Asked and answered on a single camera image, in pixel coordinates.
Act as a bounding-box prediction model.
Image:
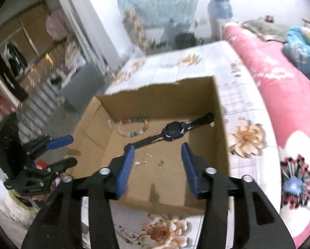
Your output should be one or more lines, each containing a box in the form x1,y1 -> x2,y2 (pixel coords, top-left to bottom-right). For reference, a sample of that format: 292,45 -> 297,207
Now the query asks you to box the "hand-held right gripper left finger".
21,143 -> 135,249

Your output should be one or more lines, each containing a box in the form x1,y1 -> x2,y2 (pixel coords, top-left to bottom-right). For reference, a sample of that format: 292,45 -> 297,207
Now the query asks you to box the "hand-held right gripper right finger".
181,142 -> 297,249

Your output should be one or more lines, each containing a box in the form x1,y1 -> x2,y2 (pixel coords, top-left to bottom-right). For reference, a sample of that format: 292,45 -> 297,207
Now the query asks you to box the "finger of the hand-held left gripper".
22,157 -> 78,184
25,135 -> 74,159

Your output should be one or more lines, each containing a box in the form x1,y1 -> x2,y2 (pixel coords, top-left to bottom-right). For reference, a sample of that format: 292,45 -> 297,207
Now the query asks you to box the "brown cardboard box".
67,76 -> 230,216

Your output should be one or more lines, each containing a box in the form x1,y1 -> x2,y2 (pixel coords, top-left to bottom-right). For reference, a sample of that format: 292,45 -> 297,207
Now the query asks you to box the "multicoloured bead bracelet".
108,117 -> 149,138

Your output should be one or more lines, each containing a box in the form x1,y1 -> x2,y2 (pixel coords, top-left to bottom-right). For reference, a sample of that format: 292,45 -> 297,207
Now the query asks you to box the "black strap wristwatch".
129,112 -> 215,147

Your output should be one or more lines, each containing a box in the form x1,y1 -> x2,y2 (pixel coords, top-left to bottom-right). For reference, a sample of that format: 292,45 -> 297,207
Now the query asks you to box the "striped floor mat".
17,82 -> 67,135

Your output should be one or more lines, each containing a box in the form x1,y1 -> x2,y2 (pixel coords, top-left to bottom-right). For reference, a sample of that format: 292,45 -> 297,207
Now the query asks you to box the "grey bin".
59,63 -> 107,111

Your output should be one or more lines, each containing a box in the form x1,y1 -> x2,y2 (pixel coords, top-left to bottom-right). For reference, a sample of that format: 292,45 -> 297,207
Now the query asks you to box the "white fluffy rug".
0,176 -> 41,239

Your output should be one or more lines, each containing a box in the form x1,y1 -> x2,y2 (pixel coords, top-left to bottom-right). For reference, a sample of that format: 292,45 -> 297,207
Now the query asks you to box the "black garment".
0,41 -> 28,101

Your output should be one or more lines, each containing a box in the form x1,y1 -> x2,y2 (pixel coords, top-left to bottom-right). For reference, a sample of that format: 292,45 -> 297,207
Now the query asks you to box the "floral tablecloth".
77,40 -> 282,249

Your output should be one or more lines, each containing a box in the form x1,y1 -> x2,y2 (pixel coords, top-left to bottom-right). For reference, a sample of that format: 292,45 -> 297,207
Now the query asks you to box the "pink garment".
46,9 -> 67,40

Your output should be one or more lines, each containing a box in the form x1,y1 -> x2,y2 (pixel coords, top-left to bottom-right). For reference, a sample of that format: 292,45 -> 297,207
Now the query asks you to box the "open wooden wardrobe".
0,0 -> 88,117

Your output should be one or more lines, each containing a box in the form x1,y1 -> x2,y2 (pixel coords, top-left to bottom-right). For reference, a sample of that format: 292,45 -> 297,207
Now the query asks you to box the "black bin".
174,31 -> 197,50

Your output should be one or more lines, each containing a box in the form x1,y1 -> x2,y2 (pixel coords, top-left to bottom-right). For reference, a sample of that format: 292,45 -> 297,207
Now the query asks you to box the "grey cloth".
242,17 -> 292,43

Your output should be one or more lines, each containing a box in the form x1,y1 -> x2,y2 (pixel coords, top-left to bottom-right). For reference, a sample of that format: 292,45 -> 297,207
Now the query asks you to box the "blue blanket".
282,26 -> 310,94

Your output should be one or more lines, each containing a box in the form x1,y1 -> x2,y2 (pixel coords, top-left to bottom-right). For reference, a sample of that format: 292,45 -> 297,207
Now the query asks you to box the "clear water bottle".
207,0 -> 234,42

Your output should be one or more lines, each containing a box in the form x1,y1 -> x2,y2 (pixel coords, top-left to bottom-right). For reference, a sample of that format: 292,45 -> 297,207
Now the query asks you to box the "teal patterned cloth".
112,0 -> 206,29

